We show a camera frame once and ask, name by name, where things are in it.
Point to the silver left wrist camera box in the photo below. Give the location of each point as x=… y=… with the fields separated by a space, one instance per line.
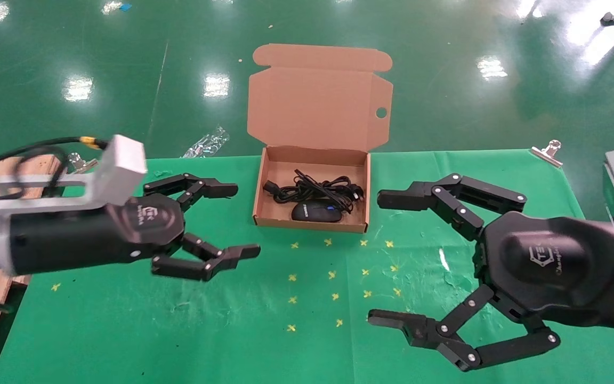
x=120 y=165

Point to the silver metal binder clip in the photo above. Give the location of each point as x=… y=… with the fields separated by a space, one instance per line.
x=79 y=160
x=548 y=153

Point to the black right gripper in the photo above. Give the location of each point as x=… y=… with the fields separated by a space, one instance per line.
x=549 y=262

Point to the clear plastic wrapper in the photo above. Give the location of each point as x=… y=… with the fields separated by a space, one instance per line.
x=205 y=144

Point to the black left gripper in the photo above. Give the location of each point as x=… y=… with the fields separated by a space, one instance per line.
x=99 y=234

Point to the blue tape scrap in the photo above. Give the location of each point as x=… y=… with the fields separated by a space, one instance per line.
x=125 y=7

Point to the open brown cardboard box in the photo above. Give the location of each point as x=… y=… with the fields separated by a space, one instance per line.
x=312 y=106

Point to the small green cloth scrap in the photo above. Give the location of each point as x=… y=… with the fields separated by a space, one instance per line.
x=162 y=173

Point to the green table cloth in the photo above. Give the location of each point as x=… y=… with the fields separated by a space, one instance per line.
x=285 y=352

